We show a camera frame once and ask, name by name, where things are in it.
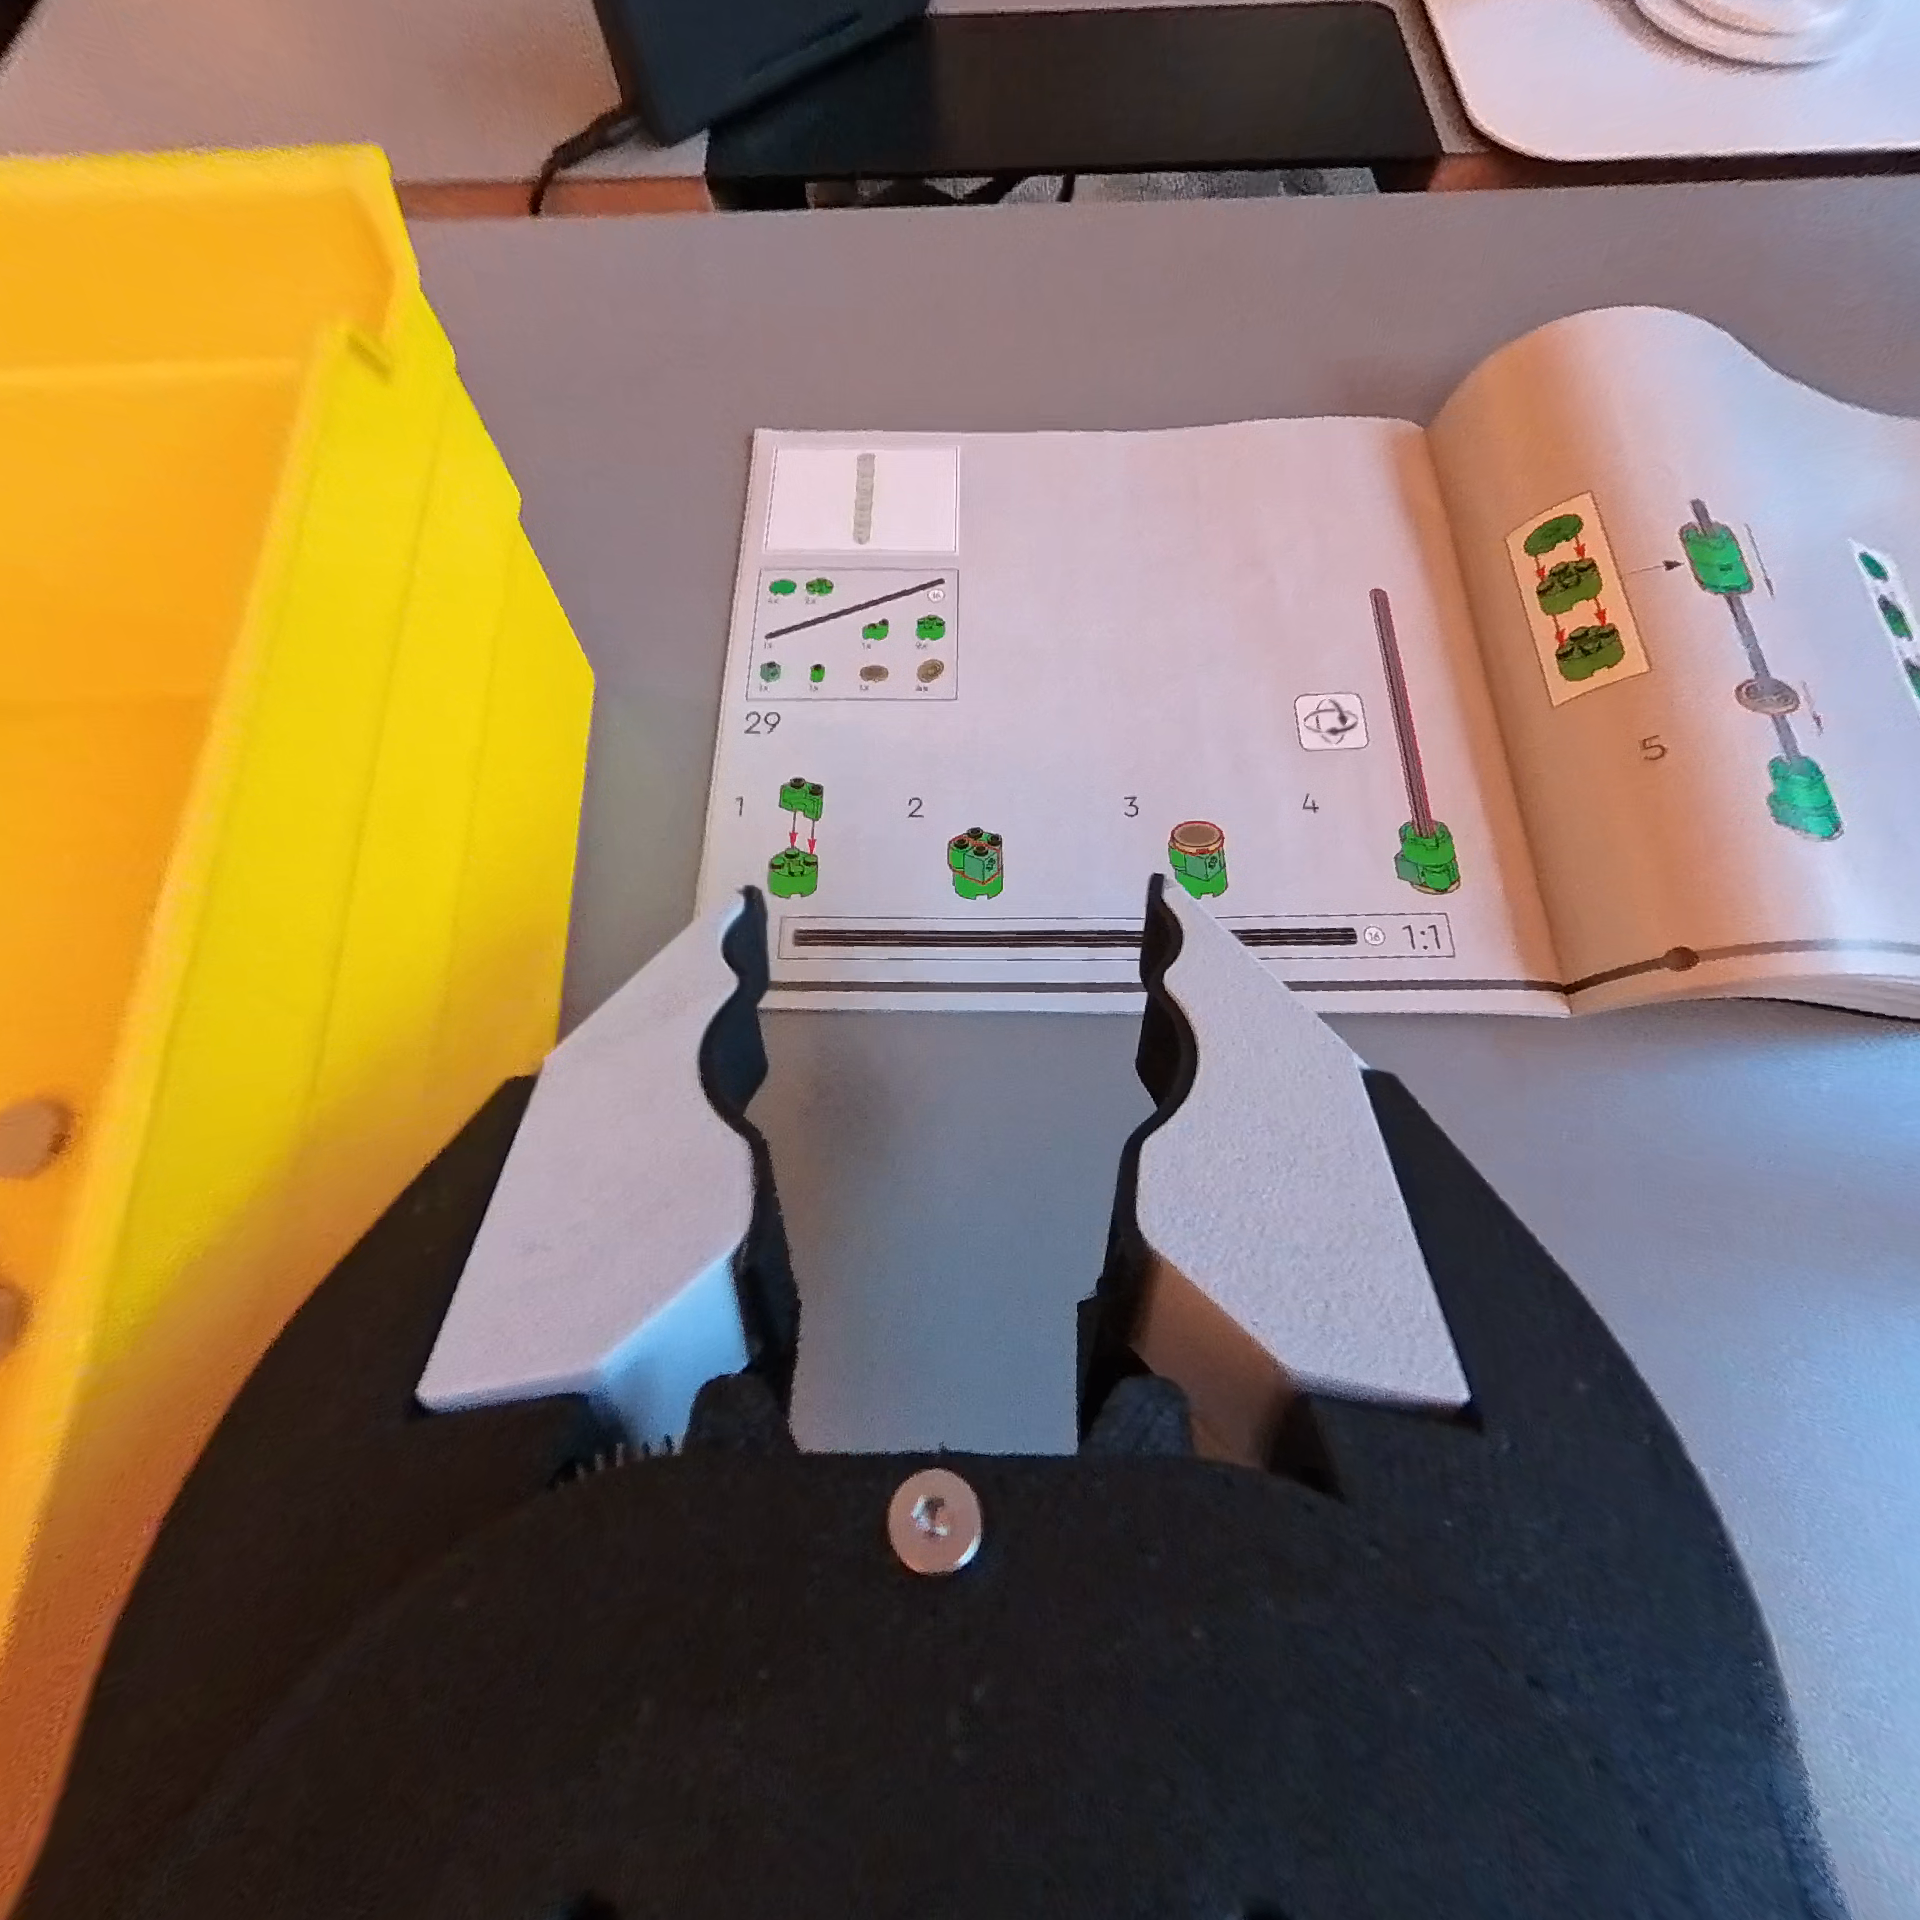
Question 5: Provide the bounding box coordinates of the black power box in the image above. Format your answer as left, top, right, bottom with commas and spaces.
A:
591, 0, 925, 144

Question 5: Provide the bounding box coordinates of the black cable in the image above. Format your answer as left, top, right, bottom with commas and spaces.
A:
525, 102, 632, 219

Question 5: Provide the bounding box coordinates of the building instruction booklet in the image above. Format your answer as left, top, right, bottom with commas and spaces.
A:
694, 307, 1920, 1025

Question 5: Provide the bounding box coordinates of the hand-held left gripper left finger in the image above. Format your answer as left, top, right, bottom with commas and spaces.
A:
419, 884, 797, 1452

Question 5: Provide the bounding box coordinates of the white desk stand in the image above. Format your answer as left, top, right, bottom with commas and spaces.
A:
1416, 0, 1920, 161

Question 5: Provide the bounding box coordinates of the grey desk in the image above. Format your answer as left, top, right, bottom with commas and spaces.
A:
381, 150, 1920, 1802

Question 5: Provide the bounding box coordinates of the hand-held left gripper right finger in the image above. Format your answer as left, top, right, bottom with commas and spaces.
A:
1079, 876, 1477, 1455

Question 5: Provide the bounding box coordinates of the adjoining grey table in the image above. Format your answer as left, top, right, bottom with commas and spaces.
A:
0, 0, 1920, 221

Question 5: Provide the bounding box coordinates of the yellow plastic bin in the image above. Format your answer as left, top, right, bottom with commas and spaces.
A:
0, 140, 598, 1710

